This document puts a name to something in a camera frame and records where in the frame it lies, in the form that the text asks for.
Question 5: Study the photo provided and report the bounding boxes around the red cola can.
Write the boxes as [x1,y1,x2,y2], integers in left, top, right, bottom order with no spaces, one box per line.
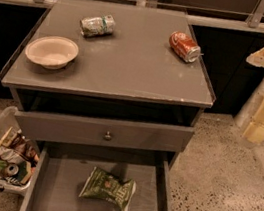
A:
[169,31,201,63]

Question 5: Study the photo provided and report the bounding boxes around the grey open middle drawer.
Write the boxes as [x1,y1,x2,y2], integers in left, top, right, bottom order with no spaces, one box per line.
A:
[20,143,170,211]

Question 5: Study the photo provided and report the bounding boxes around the green jalapeno chip bag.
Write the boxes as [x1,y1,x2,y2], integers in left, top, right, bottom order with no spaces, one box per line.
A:
[79,166,136,211]

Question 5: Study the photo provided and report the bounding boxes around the grey upper drawer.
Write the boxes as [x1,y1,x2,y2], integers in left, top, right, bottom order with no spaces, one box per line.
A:
[15,111,194,153]

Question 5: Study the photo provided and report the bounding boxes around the grey drawer cabinet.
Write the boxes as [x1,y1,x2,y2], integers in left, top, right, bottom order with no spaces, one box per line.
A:
[0,0,230,179]

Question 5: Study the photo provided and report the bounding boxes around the crumpled brown snack wrapper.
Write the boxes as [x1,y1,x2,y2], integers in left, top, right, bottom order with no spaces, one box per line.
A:
[0,127,39,172]

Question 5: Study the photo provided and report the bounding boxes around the round metal drawer knob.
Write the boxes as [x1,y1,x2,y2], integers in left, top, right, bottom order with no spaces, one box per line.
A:
[103,131,112,141]

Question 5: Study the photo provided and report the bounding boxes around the crushed green white can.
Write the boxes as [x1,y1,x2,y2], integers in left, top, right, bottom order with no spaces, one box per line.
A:
[79,15,116,38]

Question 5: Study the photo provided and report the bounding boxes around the dark crushed can in bin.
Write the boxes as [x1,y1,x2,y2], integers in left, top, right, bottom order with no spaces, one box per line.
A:
[1,163,19,178]

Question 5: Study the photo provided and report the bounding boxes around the beige paper bowl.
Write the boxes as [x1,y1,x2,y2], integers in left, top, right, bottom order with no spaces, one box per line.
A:
[25,36,79,70]

